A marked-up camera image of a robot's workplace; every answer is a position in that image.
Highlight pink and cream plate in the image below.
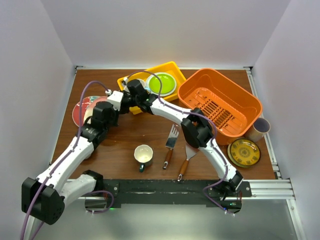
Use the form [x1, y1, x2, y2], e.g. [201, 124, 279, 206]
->
[82, 96, 108, 124]

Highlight yellow patterned plate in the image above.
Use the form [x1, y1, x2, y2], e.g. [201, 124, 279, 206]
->
[227, 137, 261, 168]

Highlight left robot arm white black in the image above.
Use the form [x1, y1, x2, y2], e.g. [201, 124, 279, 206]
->
[21, 91, 135, 225]

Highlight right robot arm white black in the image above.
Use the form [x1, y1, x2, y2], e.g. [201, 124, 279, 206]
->
[126, 79, 244, 197]

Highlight orange plastic dish bin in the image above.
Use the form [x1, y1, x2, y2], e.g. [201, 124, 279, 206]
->
[177, 68, 263, 146]

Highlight light blue mug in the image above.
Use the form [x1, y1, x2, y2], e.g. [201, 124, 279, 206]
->
[136, 78, 151, 93]

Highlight white scalloped plate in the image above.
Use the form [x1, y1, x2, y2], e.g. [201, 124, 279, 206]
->
[145, 72, 178, 98]

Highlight lime green plate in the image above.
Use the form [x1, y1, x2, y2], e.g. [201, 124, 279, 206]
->
[148, 73, 175, 95]

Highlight yellow plastic tray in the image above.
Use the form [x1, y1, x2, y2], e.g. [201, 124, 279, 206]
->
[117, 61, 186, 102]

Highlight red and teal plate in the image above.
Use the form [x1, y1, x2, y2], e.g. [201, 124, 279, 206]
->
[72, 96, 99, 127]

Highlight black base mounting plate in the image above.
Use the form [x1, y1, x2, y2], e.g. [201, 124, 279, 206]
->
[85, 179, 252, 213]

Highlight beige purple cup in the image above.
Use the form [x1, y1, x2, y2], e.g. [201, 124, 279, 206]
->
[244, 117, 271, 142]

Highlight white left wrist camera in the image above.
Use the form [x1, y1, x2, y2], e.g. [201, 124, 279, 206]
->
[105, 89, 124, 111]

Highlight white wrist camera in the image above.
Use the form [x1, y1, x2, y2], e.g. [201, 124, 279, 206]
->
[121, 77, 128, 86]
[105, 89, 124, 111]

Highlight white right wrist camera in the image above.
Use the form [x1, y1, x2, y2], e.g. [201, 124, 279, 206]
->
[121, 77, 128, 86]

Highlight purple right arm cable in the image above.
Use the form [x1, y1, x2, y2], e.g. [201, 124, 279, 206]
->
[126, 70, 241, 216]

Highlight white cup green handle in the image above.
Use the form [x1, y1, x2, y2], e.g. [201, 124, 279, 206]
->
[133, 144, 154, 173]

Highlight slotted spatula wooden handle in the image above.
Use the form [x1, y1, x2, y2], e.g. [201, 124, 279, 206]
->
[162, 123, 181, 170]

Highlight solid spatula wooden handle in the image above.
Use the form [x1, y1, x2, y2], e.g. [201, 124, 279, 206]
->
[177, 143, 199, 182]

